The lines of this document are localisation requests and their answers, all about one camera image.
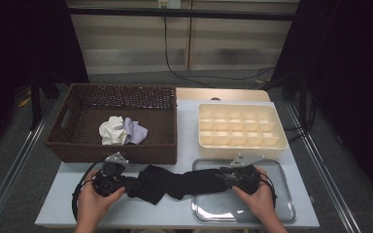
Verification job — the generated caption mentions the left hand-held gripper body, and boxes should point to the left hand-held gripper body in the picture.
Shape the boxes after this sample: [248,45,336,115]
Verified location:
[91,151,130,198]

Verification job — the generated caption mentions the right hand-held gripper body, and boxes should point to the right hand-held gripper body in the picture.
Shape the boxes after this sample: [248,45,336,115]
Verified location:
[220,151,266,195]

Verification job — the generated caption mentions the clear plastic box lid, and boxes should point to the clear plastic box lid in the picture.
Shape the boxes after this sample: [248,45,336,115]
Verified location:
[191,157,297,224]

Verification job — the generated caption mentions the brown wicker basket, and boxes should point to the brown wicker basket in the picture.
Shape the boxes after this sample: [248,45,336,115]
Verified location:
[44,83,179,165]

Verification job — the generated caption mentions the black sock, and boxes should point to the black sock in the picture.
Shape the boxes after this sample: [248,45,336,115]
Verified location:
[126,163,233,206]

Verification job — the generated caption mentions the white sock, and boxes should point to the white sock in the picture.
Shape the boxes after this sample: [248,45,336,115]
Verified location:
[98,116,128,147]

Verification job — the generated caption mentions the cream divided storage box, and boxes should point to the cream divided storage box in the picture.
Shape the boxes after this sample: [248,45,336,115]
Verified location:
[197,102,289,160]

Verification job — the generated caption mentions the person's right hand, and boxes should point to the person's right hand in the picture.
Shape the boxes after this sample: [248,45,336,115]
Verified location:
[232,166,278,224]

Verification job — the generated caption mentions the person's left hand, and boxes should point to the person's left hand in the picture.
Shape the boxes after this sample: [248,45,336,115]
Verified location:
[77,170,126,228]

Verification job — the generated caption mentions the lilac sock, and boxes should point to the lilac sock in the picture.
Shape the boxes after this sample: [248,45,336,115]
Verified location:
[121,116,150,146]

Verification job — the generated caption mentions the black metal stand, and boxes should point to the black metal stand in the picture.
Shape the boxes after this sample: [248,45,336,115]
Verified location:
[28,72,61,131]
[281,72,310,128]

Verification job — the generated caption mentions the small yellow object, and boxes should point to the small yellow object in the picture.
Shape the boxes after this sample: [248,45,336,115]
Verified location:
[17,96,32,109]

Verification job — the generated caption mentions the black curtain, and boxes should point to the black curtain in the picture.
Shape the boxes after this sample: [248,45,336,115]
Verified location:
[0,0,90,163]
[270,0,373,208]

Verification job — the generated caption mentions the black horizontal bar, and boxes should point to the black horizontal bar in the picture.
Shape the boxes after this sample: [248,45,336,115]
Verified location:
[67,7,300,22]

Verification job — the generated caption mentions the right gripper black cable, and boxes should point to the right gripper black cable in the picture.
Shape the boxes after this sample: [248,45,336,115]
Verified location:
[257,172,279,209]

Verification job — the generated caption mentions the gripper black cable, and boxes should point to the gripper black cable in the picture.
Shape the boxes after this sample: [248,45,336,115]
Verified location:
[71,157,112,223]
[257,172,279,209]

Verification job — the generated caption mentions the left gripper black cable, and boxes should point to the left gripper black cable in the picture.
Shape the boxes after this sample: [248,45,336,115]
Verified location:
[71,157,112,223]

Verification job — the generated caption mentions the black floor cables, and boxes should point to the black floor cables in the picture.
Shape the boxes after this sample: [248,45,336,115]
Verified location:
[285,93,317,144]

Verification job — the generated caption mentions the aluminium floor rail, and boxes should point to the aluminium floor rail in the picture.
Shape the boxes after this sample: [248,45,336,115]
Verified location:
[286,102,362,233]
[0,106,55,233]

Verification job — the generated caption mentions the black wall cable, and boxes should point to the black wall cable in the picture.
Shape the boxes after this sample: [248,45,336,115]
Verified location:
[163,8,277,90]

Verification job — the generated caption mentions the white wall socket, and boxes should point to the white wall socket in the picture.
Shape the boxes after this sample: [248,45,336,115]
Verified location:
[157,0,183,10]

